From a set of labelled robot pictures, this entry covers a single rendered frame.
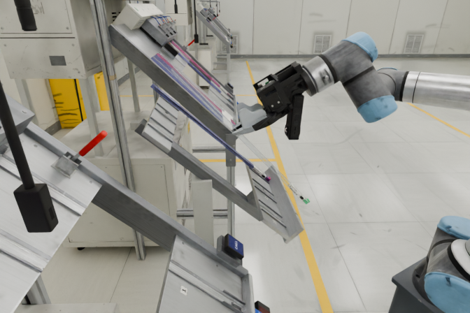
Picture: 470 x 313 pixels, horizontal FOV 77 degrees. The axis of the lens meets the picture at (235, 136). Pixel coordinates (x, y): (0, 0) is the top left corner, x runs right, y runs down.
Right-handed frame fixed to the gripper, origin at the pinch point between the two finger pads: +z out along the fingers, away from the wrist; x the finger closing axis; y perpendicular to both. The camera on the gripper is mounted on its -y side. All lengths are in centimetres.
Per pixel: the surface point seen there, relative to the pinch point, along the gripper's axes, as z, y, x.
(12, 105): 25.1, 31.1, 17.3
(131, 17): 21, 40, -83
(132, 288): 93, -62, -43
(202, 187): 18.8, -12.8, -8.0
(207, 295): 19.2, -14.4, 25.9
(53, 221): 13.7, 20.0, 41.8
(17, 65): 69, 48, -68
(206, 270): 19.0, -14.1, 20.3
